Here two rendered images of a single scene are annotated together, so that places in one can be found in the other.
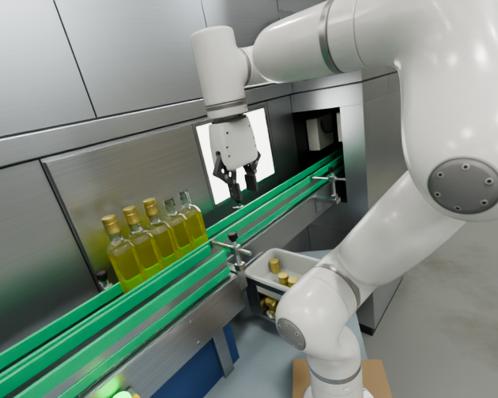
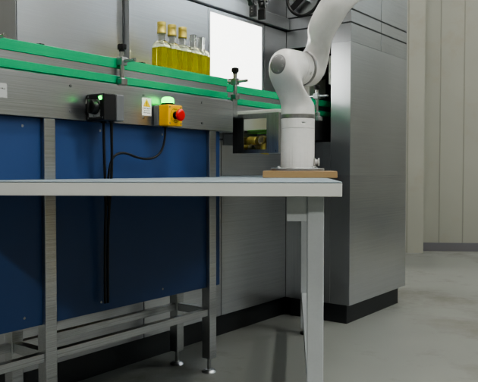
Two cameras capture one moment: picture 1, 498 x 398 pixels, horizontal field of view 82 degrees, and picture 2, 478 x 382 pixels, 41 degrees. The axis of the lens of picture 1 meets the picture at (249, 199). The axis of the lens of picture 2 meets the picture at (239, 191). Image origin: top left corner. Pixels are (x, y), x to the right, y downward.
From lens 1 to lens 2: 1.98 m
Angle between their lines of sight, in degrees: 20
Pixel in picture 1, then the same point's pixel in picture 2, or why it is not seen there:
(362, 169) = (347, 103)
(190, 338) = (198, 114)
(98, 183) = (147, 11)
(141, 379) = not seen: hidden behind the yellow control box
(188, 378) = (188, 148)
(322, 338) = (294, 62)
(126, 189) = not seen: hidden behind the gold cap
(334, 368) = (298, 103)
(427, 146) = not seen: outside the picture
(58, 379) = (143, 69)
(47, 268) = (105, 49)
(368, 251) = (319, 11)
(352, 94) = (343, 32)
